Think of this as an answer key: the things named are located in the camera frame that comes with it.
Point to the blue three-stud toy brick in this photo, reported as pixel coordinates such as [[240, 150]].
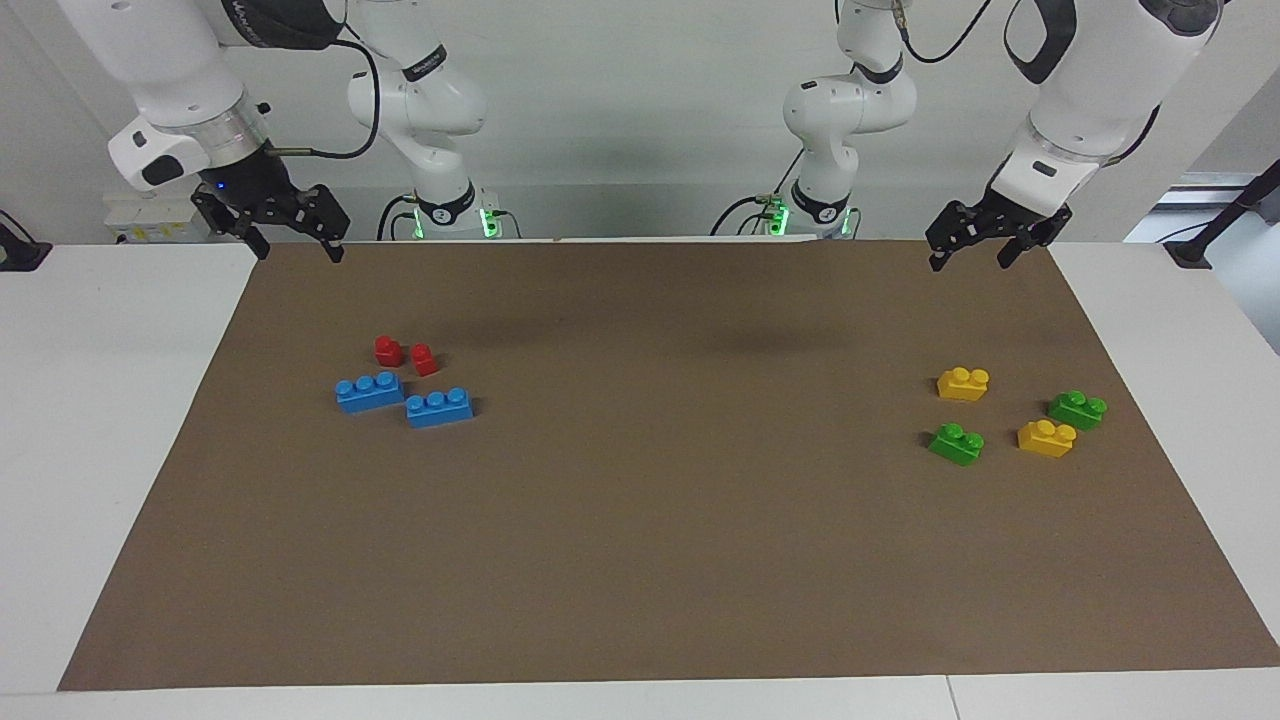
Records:
[[370, 393], [439, 410]]

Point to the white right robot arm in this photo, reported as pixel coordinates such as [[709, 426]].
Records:
[[160, 60]]

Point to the black table clamp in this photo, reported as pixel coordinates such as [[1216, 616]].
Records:
[[20, 252]]

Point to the yellow two-stud toy brick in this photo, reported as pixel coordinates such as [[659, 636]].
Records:
[[963, 385], [1046, 440]]

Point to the brown table mat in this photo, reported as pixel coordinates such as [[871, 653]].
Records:
[[640, 520]]

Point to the black clamped stand pole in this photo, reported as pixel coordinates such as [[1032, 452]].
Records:
[[1225, 215]]

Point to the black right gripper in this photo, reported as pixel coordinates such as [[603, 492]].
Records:
[[250, 185]]

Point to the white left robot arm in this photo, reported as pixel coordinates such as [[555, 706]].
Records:
[[1090, 90]]

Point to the green two-stud toy brick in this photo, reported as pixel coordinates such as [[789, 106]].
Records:
[[1077, 411], [955, 446]]

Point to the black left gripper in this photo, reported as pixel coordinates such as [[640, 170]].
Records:
[[1020, 218]]

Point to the red single-stud toy brick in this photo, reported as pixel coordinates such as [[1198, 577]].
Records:
[[425, 361], [388, 351]]

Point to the white wall power box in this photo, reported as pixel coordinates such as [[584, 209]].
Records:
[[160, 218]]

